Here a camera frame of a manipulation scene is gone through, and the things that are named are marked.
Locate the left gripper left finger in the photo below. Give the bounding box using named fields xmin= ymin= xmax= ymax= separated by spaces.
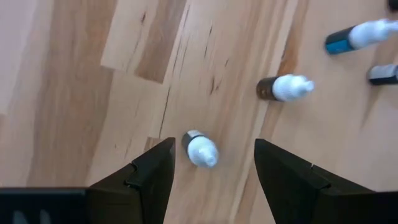
xmin=86 ymin=136 xmax=177 ymax=224

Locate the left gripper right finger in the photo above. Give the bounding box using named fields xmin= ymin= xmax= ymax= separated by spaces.
xmin=254 ymin=138 xmax=377 ymax=224

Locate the small dark dropper bottle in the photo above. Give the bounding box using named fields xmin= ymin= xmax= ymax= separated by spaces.
xmin=182 ymin=129 xmax=220 ymax=169

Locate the small brown dropper bottle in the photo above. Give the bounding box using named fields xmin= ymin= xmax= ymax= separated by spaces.
xmin=256 ymin=73 xmax=315 ymax=103

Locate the small purple-label dropper bottle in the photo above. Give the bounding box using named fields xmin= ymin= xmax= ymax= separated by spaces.
xmin=366 ymin=63 xmax=398 ymax=86

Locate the small teal dropper bottle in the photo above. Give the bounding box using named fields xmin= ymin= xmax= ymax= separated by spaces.
xmin=324 ymin=18 xmax=398 ymax=56

